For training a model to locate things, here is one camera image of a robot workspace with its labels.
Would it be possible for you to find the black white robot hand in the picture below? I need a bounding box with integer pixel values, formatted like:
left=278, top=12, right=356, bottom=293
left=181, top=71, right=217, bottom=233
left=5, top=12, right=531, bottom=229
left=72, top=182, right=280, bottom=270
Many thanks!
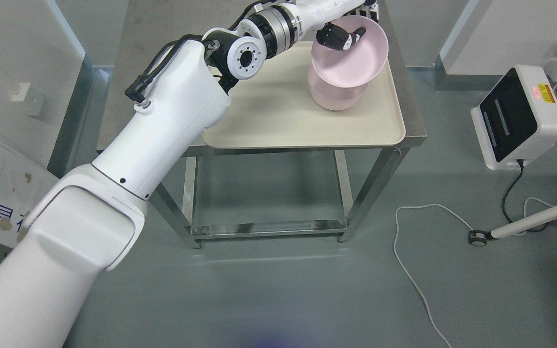
left=294, top=0, right=379, bottom=51

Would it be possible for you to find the pink bowl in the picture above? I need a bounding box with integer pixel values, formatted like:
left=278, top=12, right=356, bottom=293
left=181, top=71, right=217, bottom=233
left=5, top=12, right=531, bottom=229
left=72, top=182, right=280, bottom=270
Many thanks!
left=311, top=22, right=389, bottom=87
left=307, top=66, right=369, bottom=112

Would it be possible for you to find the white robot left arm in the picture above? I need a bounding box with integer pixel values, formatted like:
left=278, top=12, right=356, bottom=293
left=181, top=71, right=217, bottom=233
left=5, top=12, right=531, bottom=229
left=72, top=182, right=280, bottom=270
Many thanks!
left=0, top=0, right=362, bottom=348

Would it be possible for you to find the cream plastic tray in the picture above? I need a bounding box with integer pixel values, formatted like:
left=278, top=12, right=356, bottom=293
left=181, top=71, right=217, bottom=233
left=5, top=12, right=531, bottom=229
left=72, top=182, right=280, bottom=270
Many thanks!
left=203, top=42, right=406, bottom=149

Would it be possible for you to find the stainless steel table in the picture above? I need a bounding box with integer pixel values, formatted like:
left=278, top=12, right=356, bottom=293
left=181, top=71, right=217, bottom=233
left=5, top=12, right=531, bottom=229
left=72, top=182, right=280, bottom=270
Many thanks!
left=91, top=0, right=426, bottom=248

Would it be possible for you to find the white black device box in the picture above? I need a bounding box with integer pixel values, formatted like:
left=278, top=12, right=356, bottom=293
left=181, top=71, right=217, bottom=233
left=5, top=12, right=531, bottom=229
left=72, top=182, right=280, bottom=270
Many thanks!
left=470, top=65, right=557, bottom=171

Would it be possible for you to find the white stand leg with caster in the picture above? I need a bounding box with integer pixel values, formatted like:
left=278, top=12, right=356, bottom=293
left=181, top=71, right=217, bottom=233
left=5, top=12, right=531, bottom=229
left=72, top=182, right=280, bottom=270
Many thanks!
left=468, top=205, right=557, bottom=247

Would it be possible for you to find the white sign board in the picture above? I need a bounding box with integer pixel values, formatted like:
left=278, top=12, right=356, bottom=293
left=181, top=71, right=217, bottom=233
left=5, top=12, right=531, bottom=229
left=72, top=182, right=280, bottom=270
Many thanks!
left=0, top=136, right=58, bottom=248

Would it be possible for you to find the white floor cable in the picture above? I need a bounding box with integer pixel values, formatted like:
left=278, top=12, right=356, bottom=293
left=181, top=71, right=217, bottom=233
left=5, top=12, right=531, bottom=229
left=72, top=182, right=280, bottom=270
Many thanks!
left=393, top=197, right=555, bottom=348

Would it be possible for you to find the black power cable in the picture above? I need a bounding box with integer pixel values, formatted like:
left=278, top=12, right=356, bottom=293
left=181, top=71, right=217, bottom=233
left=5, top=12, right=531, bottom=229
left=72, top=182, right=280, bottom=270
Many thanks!
left=501, top=160, right=547, bottom=232

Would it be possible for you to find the white wall socket box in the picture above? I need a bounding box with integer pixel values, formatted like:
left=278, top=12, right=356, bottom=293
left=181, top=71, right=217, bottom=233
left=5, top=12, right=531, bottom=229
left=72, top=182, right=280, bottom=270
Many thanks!
left=10, top=82, right=45, bottom=117

